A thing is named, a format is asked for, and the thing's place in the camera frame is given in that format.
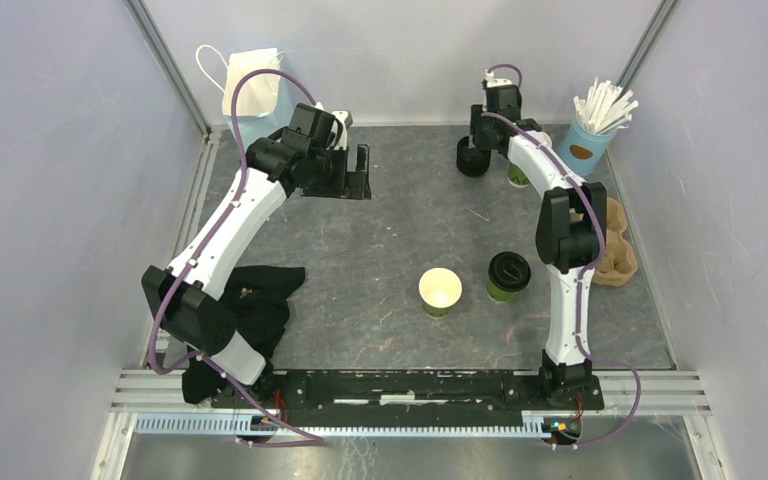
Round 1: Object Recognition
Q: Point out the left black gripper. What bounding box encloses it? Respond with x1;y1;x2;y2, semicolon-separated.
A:
302;142;371;200

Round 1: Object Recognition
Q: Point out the black cup lid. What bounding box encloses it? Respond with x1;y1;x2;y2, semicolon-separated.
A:
488;251;532;293

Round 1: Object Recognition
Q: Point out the green paper coffee cup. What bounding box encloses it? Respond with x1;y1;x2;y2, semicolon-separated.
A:
486;279;519;303

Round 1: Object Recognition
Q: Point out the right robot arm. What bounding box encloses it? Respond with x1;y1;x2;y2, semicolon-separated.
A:
456;79;607;408

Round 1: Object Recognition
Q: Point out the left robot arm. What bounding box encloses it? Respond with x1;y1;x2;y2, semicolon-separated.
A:
141;104;371;408

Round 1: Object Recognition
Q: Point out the stack of black lids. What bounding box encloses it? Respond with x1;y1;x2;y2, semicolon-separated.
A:
456;136;491;177

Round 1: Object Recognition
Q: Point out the stack of paper cups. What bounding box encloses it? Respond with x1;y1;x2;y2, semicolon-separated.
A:
507;131;552;188

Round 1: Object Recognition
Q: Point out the blue straw holder can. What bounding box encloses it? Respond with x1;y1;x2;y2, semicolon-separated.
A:
554;120;616;177

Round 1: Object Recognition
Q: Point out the black cloth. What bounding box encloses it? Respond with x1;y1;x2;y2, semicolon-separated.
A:
181;265;306;404

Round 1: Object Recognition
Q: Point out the brown pulp cup carrier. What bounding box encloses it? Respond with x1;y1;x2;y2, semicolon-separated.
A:
593;197;639;287

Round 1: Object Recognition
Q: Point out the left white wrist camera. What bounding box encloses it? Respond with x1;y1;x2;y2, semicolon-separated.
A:
312;103;353;152

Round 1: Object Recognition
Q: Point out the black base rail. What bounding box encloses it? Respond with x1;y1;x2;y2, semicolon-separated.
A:
249;369;605;428

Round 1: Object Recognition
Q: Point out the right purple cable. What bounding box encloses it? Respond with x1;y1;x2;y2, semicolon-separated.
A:
479;63;642;449

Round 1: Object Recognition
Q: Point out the purple cable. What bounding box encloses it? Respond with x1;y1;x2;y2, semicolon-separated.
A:
146;68;326;449
479;63;642;449

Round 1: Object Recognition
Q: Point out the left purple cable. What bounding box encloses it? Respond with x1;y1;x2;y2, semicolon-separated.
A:
146;68;326;449

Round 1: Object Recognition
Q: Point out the white cable tray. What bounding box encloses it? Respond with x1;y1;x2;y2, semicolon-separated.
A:
134;413;577;440

